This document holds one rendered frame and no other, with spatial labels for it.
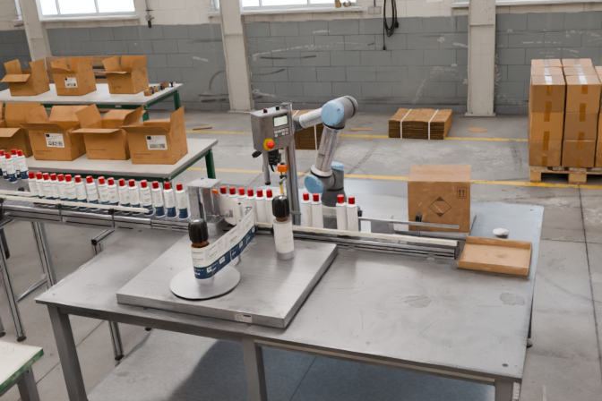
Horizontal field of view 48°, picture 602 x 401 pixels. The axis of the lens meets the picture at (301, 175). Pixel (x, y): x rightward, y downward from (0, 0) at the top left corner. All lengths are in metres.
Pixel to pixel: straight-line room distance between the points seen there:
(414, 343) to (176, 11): 7.55
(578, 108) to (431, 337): 3.94
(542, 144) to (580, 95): 0.53
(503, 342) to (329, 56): 6.59
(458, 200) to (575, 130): 3.11
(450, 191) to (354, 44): 5.56
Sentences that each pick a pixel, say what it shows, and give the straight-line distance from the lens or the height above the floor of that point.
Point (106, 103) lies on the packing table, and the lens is 7.29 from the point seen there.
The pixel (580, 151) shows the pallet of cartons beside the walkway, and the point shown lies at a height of 0.29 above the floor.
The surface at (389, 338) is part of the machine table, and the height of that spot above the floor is 0.83.
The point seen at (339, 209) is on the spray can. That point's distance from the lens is 3.25.
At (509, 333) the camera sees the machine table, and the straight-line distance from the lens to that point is 2.70.
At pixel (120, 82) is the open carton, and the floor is 0.91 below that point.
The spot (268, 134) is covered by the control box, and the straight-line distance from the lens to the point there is 3.30.
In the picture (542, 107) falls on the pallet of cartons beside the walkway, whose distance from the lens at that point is 6.25.
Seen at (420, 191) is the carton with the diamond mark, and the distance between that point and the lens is 3.33.
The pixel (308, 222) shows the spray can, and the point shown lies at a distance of 3.35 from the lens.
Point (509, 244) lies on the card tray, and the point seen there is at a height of 0.84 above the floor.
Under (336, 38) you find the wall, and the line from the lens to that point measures 8.75.
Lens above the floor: 2.31
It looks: 20 degrees down
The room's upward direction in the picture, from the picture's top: 5 degrees counter-clockwise
